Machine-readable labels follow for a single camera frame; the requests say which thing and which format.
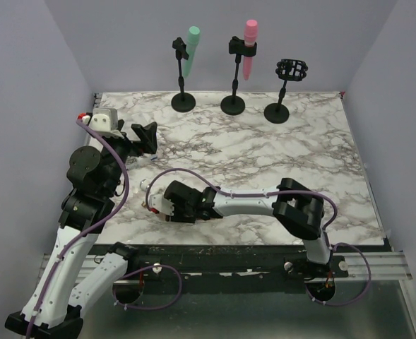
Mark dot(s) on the green microphone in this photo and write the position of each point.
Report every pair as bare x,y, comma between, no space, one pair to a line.
192,41

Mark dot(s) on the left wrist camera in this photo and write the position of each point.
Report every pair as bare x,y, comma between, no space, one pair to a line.
102,120

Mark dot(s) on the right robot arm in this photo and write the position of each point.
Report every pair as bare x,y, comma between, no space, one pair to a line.
299,210

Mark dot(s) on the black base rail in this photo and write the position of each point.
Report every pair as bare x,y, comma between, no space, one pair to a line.
133,271

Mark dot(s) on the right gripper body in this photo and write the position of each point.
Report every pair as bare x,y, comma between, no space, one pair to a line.
185,215

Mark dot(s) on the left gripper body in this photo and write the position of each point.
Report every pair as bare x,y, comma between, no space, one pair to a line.
125,147

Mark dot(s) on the clear screw box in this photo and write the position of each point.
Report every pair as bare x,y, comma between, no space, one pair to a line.
139,162

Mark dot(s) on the black shock-mount microphone stand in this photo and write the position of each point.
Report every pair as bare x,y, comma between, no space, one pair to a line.
287,70

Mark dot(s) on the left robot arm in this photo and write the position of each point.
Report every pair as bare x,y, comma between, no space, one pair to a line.
59,304

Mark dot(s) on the black stand with green microphone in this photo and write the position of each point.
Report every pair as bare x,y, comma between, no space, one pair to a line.
182,101

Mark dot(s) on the pink microphone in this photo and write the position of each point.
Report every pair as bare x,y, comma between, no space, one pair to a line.
250,37

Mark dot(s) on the black clip microphone stand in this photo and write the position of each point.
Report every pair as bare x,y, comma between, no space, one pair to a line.
233,104

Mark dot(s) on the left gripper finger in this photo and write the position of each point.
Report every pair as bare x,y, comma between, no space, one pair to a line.
148,143
120,124

